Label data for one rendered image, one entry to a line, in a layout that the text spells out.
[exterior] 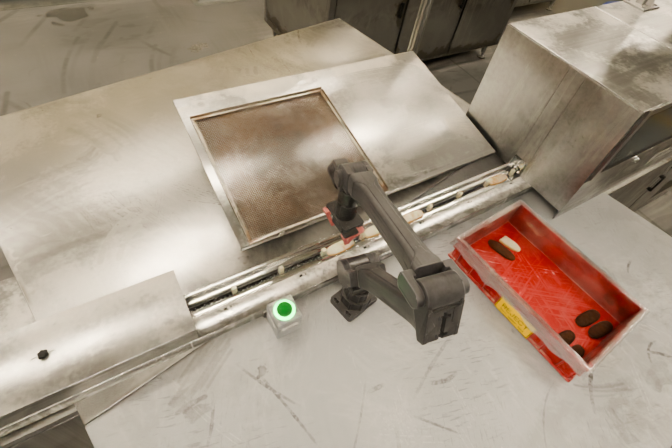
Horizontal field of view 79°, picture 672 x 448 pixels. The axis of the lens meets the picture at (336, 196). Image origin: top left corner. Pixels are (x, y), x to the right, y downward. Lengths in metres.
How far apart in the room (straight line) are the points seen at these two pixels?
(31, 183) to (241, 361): 0.90
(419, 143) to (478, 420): 0.92
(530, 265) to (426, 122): 0.64
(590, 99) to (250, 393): 1.27
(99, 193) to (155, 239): 0.27
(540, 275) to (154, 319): 1.14
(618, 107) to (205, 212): 1.28
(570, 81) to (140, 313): 1.39
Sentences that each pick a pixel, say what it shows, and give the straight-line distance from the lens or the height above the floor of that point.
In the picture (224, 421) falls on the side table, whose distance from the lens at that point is 1.10.
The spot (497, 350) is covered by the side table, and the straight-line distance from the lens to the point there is 1.29.
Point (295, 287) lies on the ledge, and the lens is 1.17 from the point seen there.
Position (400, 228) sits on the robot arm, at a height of 1.25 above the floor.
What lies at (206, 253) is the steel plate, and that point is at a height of 0.82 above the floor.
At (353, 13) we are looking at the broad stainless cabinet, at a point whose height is 0.66.
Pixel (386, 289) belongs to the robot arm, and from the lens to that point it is 0.92.
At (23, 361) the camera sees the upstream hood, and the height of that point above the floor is 0.92.
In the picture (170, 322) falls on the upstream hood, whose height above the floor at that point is 0.92.
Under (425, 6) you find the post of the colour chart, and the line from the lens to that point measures 2.07.
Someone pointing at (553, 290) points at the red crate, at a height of 0.82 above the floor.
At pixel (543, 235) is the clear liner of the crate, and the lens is 1.52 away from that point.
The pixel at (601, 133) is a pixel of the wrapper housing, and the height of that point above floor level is 1.18.
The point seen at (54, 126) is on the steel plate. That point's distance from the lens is 1.80.
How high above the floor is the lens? 1.89
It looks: 48 degrees down
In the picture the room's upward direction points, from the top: 11 degrees clockwise
